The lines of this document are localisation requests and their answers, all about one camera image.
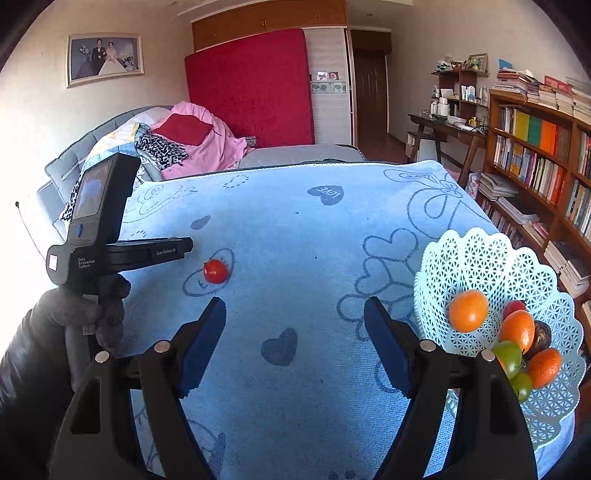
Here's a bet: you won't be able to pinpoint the pink blanket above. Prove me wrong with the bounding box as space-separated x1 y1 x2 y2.
152 100 256 181

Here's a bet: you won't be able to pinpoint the framed wedding photo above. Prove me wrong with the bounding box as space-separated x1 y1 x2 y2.
66 33 145 88

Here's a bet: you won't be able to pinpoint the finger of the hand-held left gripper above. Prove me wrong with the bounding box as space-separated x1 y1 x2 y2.
116 236 195 253

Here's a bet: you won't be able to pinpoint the pale green plastic lattice basket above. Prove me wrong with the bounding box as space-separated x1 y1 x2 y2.
413 227 587 451

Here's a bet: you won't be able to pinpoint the person's left forearm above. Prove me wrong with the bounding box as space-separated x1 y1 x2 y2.
0 295 95 480

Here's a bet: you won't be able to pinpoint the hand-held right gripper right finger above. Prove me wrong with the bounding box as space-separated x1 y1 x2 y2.
363 296 539 480

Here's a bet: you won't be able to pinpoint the dark wooden door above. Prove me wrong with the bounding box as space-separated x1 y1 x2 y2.
348 30 393 146

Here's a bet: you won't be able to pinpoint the green tomato with red patch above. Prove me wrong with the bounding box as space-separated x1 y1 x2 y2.
492 340 523 380

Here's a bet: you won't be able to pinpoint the red pillow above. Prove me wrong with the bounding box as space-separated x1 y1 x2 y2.
151 113 214 145

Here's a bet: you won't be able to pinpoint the pale floral quilt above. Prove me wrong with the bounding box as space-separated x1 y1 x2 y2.
90 121 162 182

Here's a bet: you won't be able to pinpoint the small orange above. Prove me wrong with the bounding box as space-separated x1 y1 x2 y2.
499 310 535 354
526 348 563 389

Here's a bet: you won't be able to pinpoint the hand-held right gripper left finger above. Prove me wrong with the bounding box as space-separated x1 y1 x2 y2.
48 296 228 480

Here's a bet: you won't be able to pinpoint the person's left hand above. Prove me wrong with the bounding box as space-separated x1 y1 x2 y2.
39 274 133 352

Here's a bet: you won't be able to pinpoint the large orange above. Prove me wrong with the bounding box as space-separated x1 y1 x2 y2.
449 290 489 332

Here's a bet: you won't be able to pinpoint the light blue printed blanket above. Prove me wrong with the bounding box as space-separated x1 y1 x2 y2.
92 159 578 480

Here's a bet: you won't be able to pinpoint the stacks of books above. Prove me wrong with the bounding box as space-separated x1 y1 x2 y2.
490 68 591 125

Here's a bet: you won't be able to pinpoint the green round fruit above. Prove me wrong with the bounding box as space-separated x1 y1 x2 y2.
510 372 533 402

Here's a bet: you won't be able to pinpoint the wooden desk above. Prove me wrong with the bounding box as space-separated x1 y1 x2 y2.
407 113 488 186

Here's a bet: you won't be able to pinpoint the wooden bookshelf with books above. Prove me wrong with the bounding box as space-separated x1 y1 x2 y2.
480 106 591 296

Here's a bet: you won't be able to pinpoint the wooden wardrobe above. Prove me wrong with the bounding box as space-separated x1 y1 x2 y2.
191 0 352 148

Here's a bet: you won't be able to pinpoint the small wooden desk shelf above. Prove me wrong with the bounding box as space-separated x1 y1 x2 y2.
431 68 490 116

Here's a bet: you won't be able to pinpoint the red mattress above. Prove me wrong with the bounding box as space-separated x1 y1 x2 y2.
185 28 316 148

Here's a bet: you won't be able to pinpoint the black and white patterned cloth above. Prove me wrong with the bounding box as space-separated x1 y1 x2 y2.
134 131 189 169

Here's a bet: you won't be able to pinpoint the dark brown round fruit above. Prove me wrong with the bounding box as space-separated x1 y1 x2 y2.
524 320 552 360

